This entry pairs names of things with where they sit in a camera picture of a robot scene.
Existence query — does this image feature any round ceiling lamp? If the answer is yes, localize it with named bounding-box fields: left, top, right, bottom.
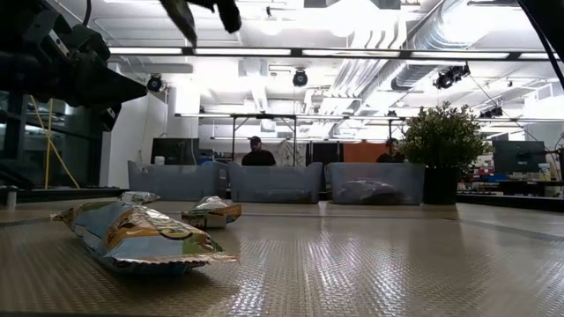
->
left=258, top=8, right=284, bottom=37

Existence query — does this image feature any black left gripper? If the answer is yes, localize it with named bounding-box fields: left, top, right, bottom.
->
left=46, top=19, right=149, bottom=132

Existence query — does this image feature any black-bordered silicone baking mat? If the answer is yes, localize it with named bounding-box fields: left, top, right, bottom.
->
left=0, top=210, right=564, bottom=317

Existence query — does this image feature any black workbench frame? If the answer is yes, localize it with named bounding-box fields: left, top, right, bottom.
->
left=174, top=112, right=406, bottom=167

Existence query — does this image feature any small white cylinder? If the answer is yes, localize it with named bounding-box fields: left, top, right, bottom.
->
left=4, top=184, right=19, bottom=210

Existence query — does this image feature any orange partition panel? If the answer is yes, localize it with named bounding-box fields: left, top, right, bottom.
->
left=342, top=141, right=389, bottom=164

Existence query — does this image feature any small green potted plant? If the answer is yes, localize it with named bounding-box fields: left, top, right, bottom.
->
left=399, top=100, right=491, bottom=206

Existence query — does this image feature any silver ventilation duct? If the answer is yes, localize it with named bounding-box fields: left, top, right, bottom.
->
left=390, top=0, right=523, bottom=92

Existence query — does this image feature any grey translucent plastic bin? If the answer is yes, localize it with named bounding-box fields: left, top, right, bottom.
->
left=127, top=160, right=229, bottom=203
left=324, top=162, right=427, bottom=206
left=227, top=161, right=324, bottom=205

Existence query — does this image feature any black computer monitor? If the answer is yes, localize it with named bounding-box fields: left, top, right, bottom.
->
left=492, top=139, right=546, bottom=175
left=151, top=137, right=200, bottom=166

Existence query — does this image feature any linear ceiling light fixture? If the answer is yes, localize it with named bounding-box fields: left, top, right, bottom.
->
left=108, top=45, right=560, bottom=62

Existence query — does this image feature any orange peanut butter granola bar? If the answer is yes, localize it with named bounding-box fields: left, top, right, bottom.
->
left=50, top=200, right=240, bottom=276
left=181, top=195, right=242, bottom=229

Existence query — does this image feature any person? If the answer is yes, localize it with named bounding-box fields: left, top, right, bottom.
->
left=241, top=135, right=278, bottom=167
left=375, top=137, right=409, bottom=164

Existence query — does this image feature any yellow hanging cable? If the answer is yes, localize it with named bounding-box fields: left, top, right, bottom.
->
left=42, top=99, right=54, bottom=190
left=28, top=94, right=81, bottom=190

